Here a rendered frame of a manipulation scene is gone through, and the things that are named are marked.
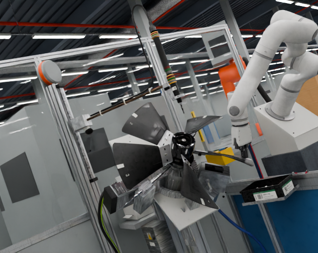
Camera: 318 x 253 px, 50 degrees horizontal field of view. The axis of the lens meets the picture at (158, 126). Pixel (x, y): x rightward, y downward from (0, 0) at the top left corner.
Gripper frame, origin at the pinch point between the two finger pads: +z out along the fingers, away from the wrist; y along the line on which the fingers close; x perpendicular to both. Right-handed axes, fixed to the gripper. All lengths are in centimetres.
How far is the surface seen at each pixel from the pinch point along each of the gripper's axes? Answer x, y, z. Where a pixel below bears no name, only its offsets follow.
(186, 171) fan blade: -1.9, 35.5, -2.7
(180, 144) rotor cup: -12.7, 28.5, -12.0
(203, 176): -14.8, 16.3, 9.1
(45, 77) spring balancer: -89, 61, -55
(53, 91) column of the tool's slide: -89, 59, -46
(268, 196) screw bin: 13.0, 1.9, 18.7
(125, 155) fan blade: -21, 54, -13
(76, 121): -76, 54, -27
